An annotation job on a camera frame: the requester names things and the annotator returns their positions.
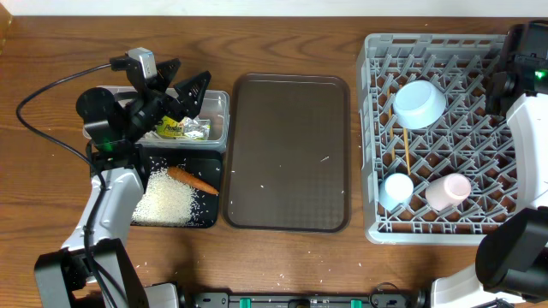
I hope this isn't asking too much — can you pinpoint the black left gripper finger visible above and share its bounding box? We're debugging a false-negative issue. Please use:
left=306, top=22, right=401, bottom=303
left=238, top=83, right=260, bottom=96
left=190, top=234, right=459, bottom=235
left=149, top=58, right=181, bottom=92
left=173, top=71, right=211, bottom=120

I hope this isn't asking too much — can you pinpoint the yellow green snack wrapper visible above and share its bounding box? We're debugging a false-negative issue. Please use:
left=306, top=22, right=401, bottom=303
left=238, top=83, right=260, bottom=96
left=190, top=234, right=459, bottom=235
left=156, top=116, right=211, bottom=140

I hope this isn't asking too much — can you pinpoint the orange carrot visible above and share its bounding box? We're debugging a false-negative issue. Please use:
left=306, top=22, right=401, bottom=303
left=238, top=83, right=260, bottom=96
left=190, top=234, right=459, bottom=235
left=167, top=167, right=219, bottom=195

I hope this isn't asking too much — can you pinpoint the light blue bowl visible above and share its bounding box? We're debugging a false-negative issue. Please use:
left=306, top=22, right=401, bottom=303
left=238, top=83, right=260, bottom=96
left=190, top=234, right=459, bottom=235
left=392, top=80, right=447, bottom=129

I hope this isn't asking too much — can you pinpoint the wooden chopstick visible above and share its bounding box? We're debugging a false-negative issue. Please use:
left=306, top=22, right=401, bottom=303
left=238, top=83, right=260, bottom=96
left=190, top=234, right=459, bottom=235
left=387, top=88, right=396, bottom=162
left=402, top=127, right=411, bottom=175

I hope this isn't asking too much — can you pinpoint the pink cup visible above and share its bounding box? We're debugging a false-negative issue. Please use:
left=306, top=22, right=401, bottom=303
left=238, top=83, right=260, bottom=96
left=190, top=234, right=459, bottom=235
left=425, top=173, right=472, bottom=211

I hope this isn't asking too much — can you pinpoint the light blue cup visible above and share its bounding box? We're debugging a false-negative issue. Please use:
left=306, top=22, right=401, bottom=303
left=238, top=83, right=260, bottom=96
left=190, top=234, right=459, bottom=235
left=378, top=173, right=414, bottom=211

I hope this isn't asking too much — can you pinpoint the white napkin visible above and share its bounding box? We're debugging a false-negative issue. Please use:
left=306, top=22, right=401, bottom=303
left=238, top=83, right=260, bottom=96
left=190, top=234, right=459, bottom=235
left=143, top=131, right=160, bottom=139

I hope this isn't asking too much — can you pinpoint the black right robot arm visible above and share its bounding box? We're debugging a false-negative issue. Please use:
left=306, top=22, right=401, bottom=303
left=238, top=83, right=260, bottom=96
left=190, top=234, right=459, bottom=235
left=417, top=20, right=547, bottom=307

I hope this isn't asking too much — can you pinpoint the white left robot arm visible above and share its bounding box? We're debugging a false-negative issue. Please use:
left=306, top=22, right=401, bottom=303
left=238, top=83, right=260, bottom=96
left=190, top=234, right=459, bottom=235
left=34, top=62, right=211, bottom=307

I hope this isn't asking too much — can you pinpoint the grey dishwasher rack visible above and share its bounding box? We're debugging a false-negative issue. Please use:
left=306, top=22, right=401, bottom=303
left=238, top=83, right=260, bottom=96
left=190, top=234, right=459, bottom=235
left=356, top=33, right=518, bottom=246

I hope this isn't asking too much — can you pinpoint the clear plastic bin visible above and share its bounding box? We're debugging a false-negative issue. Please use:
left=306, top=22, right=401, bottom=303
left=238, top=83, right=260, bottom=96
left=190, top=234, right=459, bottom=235
left=82, top=86, right=230, bottom=154

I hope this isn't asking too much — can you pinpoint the black plastic tray bin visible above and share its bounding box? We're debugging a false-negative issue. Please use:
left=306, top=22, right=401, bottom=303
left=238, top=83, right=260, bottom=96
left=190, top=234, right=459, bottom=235
left=145, top=148, right=223, bottom=228

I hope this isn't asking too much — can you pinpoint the pile of white rice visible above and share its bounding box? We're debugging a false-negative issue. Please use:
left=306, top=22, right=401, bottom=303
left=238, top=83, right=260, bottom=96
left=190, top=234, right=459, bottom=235
left=132, top=168, right=198, bottom=227

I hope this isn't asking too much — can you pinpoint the brown serving tray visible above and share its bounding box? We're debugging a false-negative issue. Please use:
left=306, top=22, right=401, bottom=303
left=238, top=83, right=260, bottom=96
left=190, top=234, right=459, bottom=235
left=222, top=74, right=351, bottom=234

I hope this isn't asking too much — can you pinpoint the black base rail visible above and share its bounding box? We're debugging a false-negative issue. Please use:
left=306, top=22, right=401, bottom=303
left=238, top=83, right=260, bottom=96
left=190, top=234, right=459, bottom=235
left=186, top=293, right=412, bottom=308

